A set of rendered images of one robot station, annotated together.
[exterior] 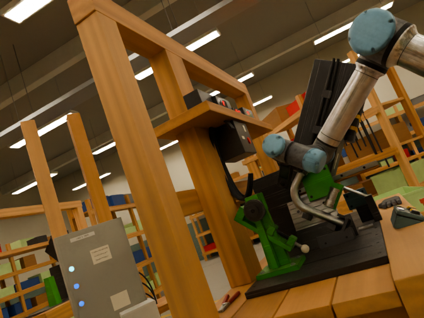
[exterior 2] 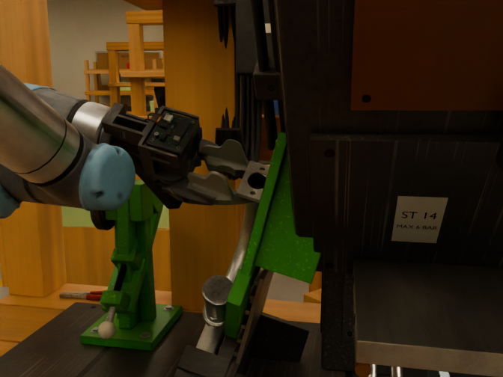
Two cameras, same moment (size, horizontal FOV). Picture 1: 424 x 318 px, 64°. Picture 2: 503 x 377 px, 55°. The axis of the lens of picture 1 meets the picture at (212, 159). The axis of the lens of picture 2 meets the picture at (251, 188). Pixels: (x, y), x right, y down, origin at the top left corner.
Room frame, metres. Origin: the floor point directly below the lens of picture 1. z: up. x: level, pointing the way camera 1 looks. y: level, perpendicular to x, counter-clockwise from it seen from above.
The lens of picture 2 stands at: (1.26, -0.93, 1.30)
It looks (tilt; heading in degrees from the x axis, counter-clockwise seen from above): 10 degrees down; 79
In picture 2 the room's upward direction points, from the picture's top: straight up
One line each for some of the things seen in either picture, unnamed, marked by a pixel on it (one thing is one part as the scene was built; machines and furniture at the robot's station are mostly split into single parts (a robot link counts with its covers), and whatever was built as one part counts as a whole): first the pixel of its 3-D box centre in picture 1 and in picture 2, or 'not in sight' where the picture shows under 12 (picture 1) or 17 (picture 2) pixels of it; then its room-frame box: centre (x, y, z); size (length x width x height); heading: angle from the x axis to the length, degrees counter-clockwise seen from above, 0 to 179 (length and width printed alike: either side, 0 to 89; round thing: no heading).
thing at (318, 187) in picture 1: (315, 172); (293, 212); (1.42, -0.38, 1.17); 0.13 x 0.12 x 0.20; 157
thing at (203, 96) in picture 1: (200, 103); not in sight; (1.33, -0.04, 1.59); 0.15 x 0.07 x 0.07; 157
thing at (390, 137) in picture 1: (339, 166); not in sight; (4.67, -1.58, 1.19); 2.30 x 0.55 x 2.39; 23
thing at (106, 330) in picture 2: (299, 245); (110, 317); (1.18, -0.17, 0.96); 0.06 x 0.03 x 0.06; 67
